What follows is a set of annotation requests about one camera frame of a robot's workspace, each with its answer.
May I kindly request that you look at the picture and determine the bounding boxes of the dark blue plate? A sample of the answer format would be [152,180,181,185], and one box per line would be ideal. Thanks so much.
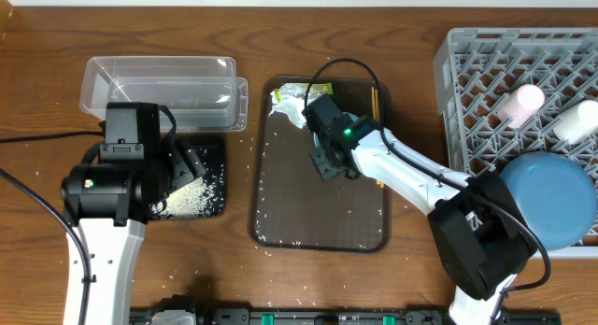
[501,151,597,250]

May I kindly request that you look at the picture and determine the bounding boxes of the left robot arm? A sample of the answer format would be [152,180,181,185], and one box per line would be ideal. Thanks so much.
[61,102,205,324]

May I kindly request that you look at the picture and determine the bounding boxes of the white green wrapper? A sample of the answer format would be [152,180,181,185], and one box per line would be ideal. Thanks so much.
[270,83,334,129]

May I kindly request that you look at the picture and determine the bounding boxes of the pink plastic cup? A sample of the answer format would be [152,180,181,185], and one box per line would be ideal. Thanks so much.
[498,84,546,129]

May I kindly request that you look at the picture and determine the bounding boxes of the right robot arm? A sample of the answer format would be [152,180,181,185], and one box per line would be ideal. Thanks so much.
[302,95,538,324]

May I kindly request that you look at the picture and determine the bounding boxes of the black plastic bin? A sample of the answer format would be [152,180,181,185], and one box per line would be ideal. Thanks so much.
[149,134,228,221]

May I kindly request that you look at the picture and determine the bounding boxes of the pile of white rice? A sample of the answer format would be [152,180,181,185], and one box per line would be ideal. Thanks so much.
[151,147,225,219]

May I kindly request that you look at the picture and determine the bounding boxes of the cream white cup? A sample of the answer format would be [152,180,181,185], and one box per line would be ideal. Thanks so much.
[553,100,598,145]

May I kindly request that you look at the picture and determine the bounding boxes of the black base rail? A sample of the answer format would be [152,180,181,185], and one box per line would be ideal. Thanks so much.
[130,294,562,325]

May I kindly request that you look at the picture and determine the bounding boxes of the light blue small bowl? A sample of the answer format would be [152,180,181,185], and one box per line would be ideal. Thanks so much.
[313,112,358,148]

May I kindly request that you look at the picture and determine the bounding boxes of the grey dishwasher rack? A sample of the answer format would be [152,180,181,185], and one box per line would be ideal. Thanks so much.
[434,28,597,259]

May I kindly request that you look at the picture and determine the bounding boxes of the clear plastic bin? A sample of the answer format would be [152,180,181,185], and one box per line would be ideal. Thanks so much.
[79,56,249,133]

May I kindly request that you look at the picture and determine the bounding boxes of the dark brown serving tray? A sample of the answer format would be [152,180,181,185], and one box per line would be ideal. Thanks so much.
[249,76,390,253]

